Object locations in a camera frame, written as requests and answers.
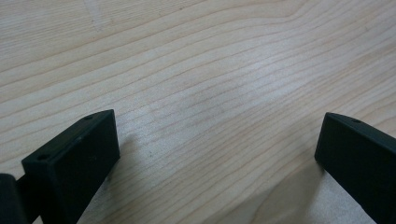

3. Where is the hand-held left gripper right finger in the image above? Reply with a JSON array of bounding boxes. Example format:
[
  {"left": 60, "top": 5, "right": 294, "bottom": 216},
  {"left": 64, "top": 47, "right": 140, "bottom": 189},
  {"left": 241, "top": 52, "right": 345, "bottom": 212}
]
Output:
[{"left": 314, "top": 112, "right": 396, "bottom": 224}]

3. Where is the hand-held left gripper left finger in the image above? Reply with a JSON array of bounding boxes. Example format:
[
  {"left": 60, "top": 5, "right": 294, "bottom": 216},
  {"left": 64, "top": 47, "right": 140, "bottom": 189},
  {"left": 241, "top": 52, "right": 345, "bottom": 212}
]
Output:
[{"left": 21, "top": 108, "right": 121, "bottom": 224}]

